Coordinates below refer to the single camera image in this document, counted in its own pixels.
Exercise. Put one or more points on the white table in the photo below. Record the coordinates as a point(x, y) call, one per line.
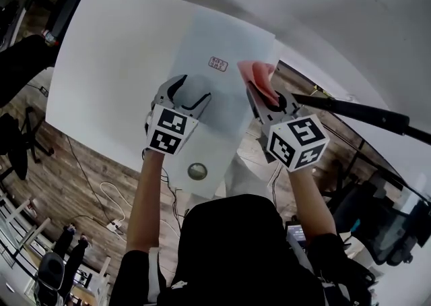
point(111, 62)

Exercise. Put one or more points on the black padded office chair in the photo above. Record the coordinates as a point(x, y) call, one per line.
point(65, 11)

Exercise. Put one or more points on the person's black shirt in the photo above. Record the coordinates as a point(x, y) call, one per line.
point(229, 247)

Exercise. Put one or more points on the person's left forearm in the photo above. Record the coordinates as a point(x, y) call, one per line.
point(146, 203)

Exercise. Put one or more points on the person's right forearm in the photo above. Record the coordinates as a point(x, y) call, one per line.
point(313, 203)

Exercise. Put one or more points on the pink knitted cloth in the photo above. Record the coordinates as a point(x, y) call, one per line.
point(257, 73)

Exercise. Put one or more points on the black mesh office chair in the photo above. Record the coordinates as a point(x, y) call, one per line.
point(17, 149)

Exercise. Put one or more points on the small red and silver bottle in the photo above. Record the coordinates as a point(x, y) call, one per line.
point(50, 37)

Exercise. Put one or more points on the small black screen device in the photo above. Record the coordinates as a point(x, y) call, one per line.
point(296, 232)

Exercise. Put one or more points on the white wooden frame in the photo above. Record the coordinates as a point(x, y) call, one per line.
point(35, 230)

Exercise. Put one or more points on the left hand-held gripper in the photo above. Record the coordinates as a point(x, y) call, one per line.
point(168, 129)

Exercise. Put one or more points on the white power strip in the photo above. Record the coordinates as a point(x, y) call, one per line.
point(114, 226)

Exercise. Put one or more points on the whiteboard on black stand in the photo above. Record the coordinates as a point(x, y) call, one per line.
point(363, 111)

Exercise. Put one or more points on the black backpack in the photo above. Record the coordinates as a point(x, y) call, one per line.
point(8, 15)

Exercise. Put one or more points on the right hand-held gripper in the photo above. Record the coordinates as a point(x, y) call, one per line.
point(296, 143)

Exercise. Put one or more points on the long black padded seat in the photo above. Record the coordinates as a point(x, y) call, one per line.
point(23, 62)

